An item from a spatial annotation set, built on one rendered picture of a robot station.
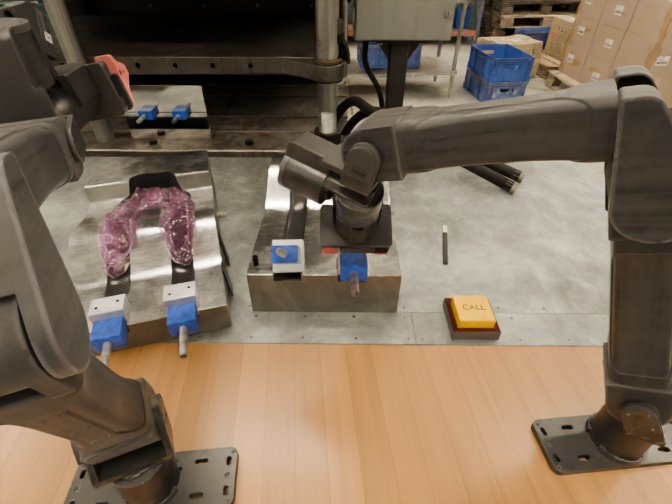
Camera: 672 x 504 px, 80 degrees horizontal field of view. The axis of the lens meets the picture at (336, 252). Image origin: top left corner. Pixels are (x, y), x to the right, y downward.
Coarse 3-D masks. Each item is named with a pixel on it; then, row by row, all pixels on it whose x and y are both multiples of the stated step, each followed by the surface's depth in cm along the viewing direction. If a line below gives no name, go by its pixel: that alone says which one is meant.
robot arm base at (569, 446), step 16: (576, 416) 56; (592, 416) 55; (608, 416) 50; (544, 432) 55; (560, 432) 54; (576, 432) 54; (592, 432) 53; (608, 432) 50; (544, 448) 52; (560, 448) 52; (576, 448) 52; (592, 448) 52; (608, 448) 51; (624, 448) 50; (640, 448) 49; (656, 448) 52; (560, 464) 51; (576, 464) 51; (592, 464) 51; (608, 464) 51; (624, 464) 51; (640, 464) 51; (656, 464) 51
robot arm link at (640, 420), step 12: (624, 408) 45; (636, 408) 44; (648, 408) 43; (624, 420) 45; (636, 420) 44; (648, 420) 44; (660, 420) 44; (624, 432) 47; (636, 432) 46; (648, 432) 45; (660, 432) 44; (660, 444) 46
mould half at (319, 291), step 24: (288, 192) 85; (384, 192) 85; (264, 216) 82; (312, 216) 82; (264, 240) 75; (312, 240) 75; (264, 264) 69; (312, 264) 69; (384, 264) 69; (264, 288) 69; (288, 288) 69; (312, 288) 69; (336, 288) 68; (360, 288) 68; (384, 288) 68; (384, 312) 72
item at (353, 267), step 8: (344, 256) 64; (352, 256) 64; (360, 256) 64; (368, 256) 65; (344, 264) 61; (352, 264) 61; (360, 264) 61; (344, 272) 62; (352, 272) 61; (360, 272) 62; (344, 280) 63; (352, 280) 59; (360, 280) 62; (352, 288) 57
